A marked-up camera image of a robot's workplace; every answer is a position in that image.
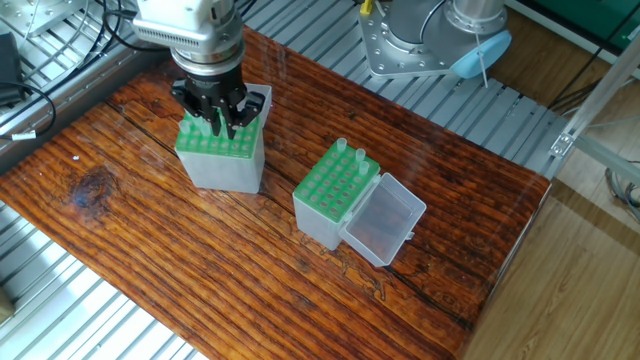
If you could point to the clear green-rack pipette tip box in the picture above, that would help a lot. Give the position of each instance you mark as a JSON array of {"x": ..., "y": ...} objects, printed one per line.
[
  {"x": 220, "y": 165},
  {"x": 320, "y": 220}
]

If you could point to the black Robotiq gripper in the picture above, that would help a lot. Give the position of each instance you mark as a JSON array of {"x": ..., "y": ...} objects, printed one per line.
[{"x": 210, "y": 82}]

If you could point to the aluminium frame post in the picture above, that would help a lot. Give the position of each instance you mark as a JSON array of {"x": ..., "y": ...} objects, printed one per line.
[{"x": 562, "y": 142}]

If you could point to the silver robot mount plate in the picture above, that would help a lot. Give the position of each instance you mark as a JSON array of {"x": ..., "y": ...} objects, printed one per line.
[{"x": 385, "y": 50}]

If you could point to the black box device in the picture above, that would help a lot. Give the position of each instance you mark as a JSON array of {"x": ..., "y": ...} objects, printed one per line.
[{"x": 8, "y": 65}]

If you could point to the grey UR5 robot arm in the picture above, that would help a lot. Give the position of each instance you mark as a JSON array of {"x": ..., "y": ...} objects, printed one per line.
[{"x": 190, "y": 25}]

